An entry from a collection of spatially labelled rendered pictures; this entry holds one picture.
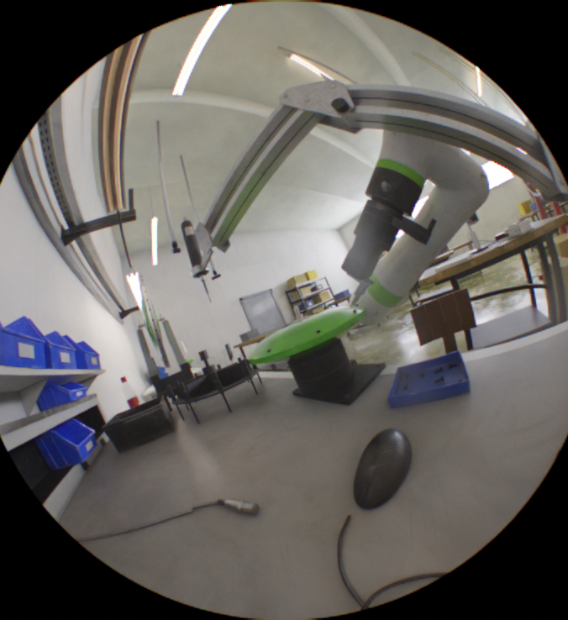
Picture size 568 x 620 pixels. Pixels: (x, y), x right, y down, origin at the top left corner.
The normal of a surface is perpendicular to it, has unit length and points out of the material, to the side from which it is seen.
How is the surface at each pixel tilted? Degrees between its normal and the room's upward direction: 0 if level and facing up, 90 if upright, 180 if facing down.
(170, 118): 180
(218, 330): 90
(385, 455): 18
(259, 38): 180
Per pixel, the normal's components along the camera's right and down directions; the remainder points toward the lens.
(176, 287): 0.54, -0.26
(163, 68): 0.39, 0.92
